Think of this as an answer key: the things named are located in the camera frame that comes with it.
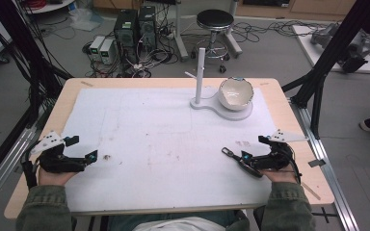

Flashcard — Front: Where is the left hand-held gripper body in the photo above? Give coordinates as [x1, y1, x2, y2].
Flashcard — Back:
[29, 129, 87, 174]

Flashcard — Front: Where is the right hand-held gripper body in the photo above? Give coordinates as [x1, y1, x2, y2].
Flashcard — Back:
[251, 128, 310, 171]

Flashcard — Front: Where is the black strap with metal clip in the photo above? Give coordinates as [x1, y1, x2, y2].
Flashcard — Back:
[221, 146, 265, 179]

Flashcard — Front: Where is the person's left hand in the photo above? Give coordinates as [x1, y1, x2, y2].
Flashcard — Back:
[37, 166, 79, 188]

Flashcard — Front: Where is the person's right hand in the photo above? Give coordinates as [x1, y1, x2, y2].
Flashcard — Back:
[261, 165, 300, 185]

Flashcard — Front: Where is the black tape piece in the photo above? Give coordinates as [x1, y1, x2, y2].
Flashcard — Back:
[307, 158, 328, 168]

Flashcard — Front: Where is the thin wooden stick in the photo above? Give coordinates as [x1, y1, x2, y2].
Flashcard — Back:
[301, 181, 322, 201]

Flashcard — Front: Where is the white ceramic bowl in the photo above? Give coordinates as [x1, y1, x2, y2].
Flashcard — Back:
[217, 76, 255, 113]

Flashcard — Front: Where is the white table mat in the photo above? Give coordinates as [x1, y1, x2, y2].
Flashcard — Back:
[60, 86, 278, 214]

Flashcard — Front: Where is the white peg stand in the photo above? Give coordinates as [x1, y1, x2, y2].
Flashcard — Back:
[184, 47, 254, 122]

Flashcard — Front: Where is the person's lap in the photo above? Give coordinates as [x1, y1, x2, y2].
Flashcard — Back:
[107, 209, 251, 231]

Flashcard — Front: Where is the white power supply box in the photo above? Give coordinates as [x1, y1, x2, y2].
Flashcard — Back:
[99, 38, 118, 66]
[88, 35, 106, 63]

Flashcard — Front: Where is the white floor board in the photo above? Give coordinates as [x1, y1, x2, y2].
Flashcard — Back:
[290, 24, 370, 75]

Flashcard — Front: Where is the black computer tower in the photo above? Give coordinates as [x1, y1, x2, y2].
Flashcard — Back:
[113, 9, 140, 64]
[137, 5, 158, 54]

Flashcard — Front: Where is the clear plastic bag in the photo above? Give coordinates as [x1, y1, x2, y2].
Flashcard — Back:
[67, 7, 105, 33]

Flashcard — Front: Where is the grey robot device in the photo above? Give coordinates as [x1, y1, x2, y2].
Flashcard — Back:
[309, 22, 370, 74]

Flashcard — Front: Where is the black round stool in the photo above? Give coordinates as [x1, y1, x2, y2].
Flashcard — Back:
[190, 8, 244, 74]

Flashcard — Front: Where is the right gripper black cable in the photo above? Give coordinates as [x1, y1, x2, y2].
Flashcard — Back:
[287, 147, 304, 186]

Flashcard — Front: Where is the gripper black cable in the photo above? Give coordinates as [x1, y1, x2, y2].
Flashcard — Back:
[287, 147, 304, 186]
[19, 141, 40, 191]

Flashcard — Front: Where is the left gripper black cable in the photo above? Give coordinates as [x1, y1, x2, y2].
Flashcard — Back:
[19, 141, 40, 191]

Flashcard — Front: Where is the aluminium floor rail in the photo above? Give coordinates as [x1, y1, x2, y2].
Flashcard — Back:
[0, 124, 47, 214]
[288, 95, 361, 231]

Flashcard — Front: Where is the black metal frame post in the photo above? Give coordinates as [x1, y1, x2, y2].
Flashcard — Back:
[0, 0, 75, 129]
[281, 0, 370, 140]

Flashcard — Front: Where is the bundle of floor cables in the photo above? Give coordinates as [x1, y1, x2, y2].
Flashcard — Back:
[234, 19, 338, 44]

